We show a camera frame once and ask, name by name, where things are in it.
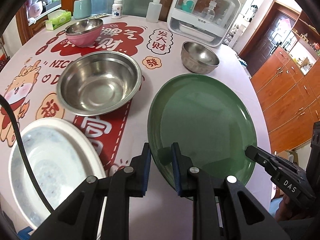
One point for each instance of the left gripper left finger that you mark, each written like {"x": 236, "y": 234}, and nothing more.
{"x": 99, "y": 208}

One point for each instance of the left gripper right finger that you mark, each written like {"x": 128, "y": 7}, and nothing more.
{"x": 222, "y": 208}

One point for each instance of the pale blue ceramic plate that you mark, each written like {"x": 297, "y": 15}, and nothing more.
{"x": 55, "y": 189}

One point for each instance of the green plate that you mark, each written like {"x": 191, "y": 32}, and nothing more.
{"x": 209, "y": 122}

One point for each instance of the large stainless steel bowl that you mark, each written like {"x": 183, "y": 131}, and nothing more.
{"x": 98, "y": 83}

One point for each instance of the pink steel-lined bowl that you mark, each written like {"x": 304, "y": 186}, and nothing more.
{"x": 84, "y": 33}

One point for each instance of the white paper plate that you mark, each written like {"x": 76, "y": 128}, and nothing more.
{"x": 62, "y": 149}

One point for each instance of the person's right hand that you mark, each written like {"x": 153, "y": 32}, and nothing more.
{"x": 286, "y": 210}

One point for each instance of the wooden cabinet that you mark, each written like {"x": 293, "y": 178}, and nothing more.
{"x": 278, "y": 65}

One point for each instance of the printed pink tablecloth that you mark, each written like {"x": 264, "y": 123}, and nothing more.
{"x": 120, "y": 135}

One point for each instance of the small stainless steel bowl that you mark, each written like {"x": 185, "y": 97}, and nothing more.
{"x": 198, "y": 58}

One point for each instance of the white countertop sterilizer box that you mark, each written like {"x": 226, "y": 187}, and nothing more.
{"x": 206, "y": 21}

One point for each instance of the green tissue pack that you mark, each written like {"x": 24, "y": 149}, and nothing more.
{"x": 57, "y": 19}

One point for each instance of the mint green canister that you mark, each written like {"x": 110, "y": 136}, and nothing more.
{"x": 82, "y": 9}

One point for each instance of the white pill bottle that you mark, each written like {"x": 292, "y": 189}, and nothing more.
{"x": 117, "y": 9}

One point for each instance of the clear squeeze bottle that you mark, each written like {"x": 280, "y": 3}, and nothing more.
{"x": 153, "y": 11}

